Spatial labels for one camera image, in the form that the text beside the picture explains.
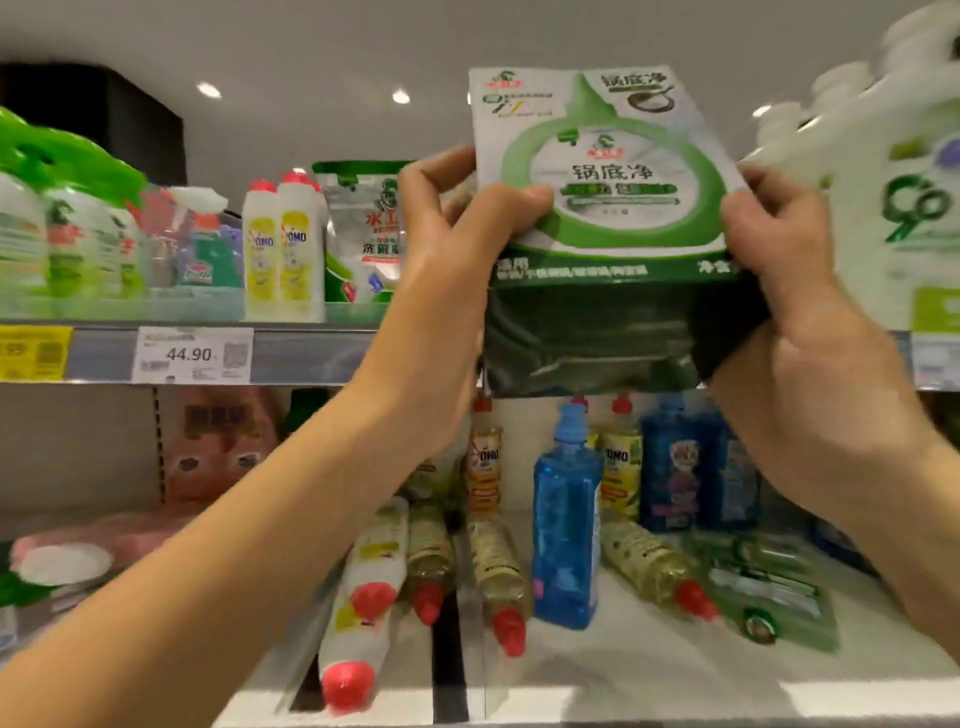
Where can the person's right hand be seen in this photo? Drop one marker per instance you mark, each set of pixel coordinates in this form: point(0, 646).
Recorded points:
point(810, 390)

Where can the person's left hand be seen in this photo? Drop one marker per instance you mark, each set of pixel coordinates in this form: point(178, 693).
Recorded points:
point(435, 330)

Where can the dark blue-pump cleaner bottle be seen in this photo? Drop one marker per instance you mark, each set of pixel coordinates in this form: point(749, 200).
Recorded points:
point(732, 480)
point(672, 465)

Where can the large green white cleaner pouch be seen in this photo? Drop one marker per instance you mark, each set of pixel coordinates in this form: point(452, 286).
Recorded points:
point(360, 225)

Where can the white red-capped cleaner bottle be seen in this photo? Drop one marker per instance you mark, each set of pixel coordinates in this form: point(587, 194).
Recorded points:
point(261, 248)
point(300, 240)

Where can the green cleaner box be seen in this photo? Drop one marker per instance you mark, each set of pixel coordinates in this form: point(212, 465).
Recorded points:
point(773, 593)

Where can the translucent white green-label bottle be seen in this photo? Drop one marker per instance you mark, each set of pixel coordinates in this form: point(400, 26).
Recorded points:
point(900, 195)

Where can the small green white cleaner pouch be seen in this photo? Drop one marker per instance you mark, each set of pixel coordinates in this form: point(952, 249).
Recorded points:
point(615, 195)

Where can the slim white red-capped bottle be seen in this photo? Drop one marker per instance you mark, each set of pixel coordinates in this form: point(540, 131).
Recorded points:
point(498, 578)
point(360, 615)
point(429, 563)

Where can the blue pump cleaner bottle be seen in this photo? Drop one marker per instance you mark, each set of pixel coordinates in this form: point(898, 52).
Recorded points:
point(567, 525)

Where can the pink cleaner bottle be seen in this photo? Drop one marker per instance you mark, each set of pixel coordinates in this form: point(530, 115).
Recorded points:
point(218, 443)
point(90, 548)

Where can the row of green pump bottles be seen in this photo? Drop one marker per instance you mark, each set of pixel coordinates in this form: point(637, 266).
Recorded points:
point(60, 225)

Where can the person's left forearm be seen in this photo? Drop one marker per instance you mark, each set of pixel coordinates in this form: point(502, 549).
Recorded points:
point(195, 600)

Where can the white price tag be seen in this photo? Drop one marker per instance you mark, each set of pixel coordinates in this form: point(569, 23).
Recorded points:
point(935, 360)
point(192, 356)

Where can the round ceiling light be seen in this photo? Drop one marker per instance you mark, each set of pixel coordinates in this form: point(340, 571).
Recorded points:
point(761, 110)
point(401, 96)
point(209, 90)

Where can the yellow price tag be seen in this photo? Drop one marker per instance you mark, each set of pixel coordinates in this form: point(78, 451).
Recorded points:
point(33, 353)

